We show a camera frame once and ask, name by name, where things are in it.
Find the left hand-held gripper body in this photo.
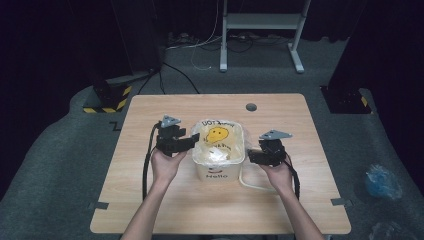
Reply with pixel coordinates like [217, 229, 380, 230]
[155, 114, 184, 158]

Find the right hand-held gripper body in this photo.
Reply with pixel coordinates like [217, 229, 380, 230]
[258, 129, 294, 168]

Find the white bin rim ring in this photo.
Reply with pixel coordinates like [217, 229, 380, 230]
[238, 163, 278, 193]

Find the clear plastic bag yellow face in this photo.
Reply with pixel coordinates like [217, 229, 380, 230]
[192, 118, 251, 165]

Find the white plastic bin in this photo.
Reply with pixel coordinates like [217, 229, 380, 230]
[191, 119, 247, 183]

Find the person's right hand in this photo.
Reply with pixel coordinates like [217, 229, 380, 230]
[257, 161, 296, 198]

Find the person's left hand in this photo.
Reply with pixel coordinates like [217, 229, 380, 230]
[150, 148, 188, 188]

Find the yellow black striped base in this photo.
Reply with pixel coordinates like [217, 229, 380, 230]
[320, 85, 373, 115]
[82, 84, 133, 115]

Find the grey tape strip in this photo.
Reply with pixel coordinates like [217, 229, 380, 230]
[87, 201, 110, 211]
[330, 197, 355, 207]

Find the blue plastic bag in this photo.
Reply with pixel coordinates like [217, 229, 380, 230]
[364, 163, 395, 201]

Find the white metal stand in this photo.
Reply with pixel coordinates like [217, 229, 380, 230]
[218, 0, 313, 75]

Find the clear crumpled plastic bag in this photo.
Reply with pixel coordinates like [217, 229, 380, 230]
[369, 221, 415, 240]

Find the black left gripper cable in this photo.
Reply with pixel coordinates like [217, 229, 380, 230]
[141, 122, 163, 202]

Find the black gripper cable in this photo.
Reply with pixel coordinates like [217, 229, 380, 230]
[283, 159, 301, 202]
[141, 122, 163, 202]

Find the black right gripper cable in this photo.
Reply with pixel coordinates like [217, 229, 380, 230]
[283, 159, 301, 202]

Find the black floor cable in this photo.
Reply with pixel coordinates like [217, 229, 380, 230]
[137, 68, 162, 96]
[162, 61, 201, 95]

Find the white floor cable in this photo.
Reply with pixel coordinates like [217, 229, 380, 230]
[190, 0, 222, 72]

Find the tangle of floor cables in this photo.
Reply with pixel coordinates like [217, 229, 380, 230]
[165, 30, 292, 54]

